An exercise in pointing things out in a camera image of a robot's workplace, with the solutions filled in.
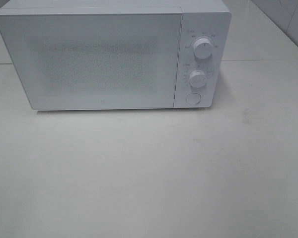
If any white microwave oven body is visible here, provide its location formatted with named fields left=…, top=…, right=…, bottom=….
left=0, top=0, right=231, bottom=110

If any white timer knob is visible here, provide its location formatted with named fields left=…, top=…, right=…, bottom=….
left=188, top=70, right=208, bottom=88

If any round white door button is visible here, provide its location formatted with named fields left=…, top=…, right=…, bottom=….
left=186, top=93, right=201, bottom=105

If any white microwave door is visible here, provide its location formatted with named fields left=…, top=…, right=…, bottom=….
left=0, top=14, right=181, bottom=111

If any upper white control knob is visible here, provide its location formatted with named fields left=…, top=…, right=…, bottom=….
left=192, top=36, right=214, bottom=60

